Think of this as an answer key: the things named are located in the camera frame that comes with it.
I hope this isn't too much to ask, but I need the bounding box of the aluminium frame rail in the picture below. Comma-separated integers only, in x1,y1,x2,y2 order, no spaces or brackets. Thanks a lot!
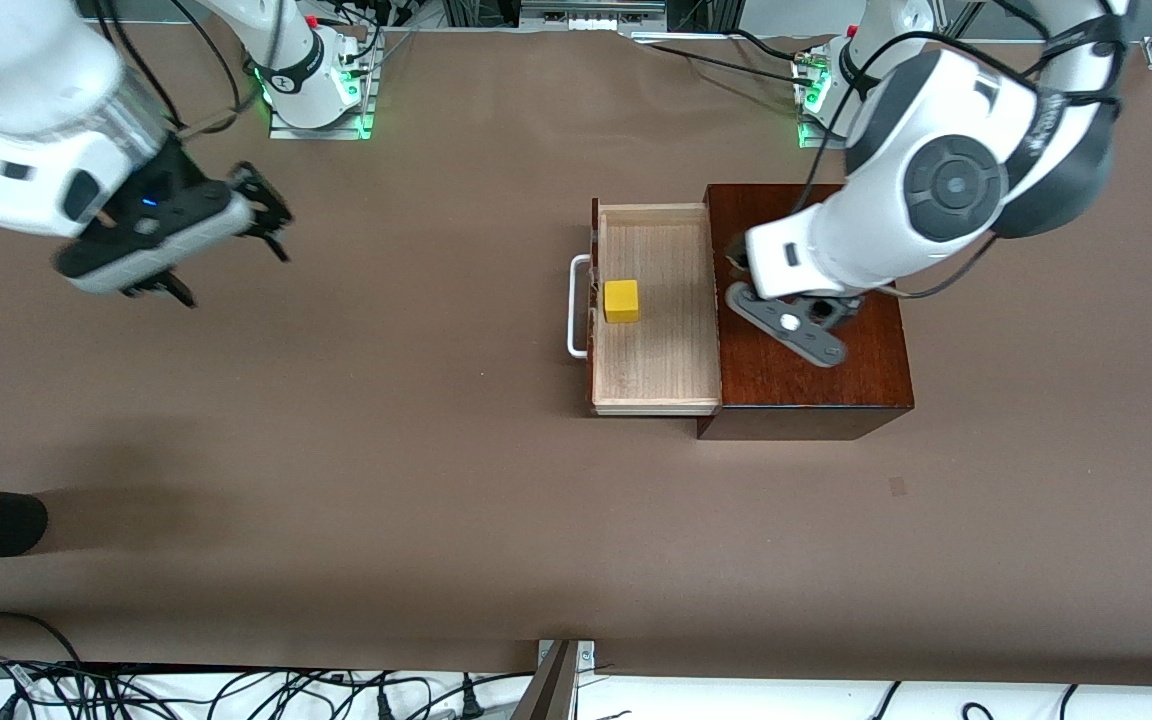
441,0,749,33

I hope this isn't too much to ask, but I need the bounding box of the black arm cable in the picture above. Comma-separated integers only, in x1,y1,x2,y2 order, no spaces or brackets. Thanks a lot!
171,0,289,138
798,28,1135,303
94,0,183,133

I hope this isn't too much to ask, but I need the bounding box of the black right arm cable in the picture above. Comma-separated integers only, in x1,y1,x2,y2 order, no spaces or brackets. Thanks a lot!
171,0,289,138
94,0,183,133

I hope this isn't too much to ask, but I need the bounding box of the black looped floor cable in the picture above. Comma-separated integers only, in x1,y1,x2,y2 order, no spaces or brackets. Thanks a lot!
0,611,85,669

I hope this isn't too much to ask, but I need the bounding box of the light wood drawer white handle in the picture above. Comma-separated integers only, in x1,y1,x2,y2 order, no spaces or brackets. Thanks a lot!
567,198,725,418

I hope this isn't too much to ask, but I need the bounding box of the grey metal beam bracket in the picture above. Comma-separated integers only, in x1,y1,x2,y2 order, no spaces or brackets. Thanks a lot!
511,638,597,720

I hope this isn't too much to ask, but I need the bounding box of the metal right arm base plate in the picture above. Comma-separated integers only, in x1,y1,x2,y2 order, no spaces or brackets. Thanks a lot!
268,45,379,141

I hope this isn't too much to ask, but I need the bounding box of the yellow wooden block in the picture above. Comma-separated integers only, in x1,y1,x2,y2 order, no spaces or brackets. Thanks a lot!
603,280,641,325

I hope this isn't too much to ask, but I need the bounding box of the black base cable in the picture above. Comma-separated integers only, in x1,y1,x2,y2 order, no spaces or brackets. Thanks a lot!
726,28,819,63
648,42,809,87

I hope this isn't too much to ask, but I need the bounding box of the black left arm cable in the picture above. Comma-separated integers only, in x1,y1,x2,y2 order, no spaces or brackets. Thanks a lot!
798,28,1135,303

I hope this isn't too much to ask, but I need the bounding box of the brown table cover mat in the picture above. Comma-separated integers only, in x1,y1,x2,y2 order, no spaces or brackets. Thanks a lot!
0,20,1152,691

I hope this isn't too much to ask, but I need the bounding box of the dark brown wooden cabinet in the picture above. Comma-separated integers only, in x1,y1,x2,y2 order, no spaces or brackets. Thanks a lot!
696,183,915,441

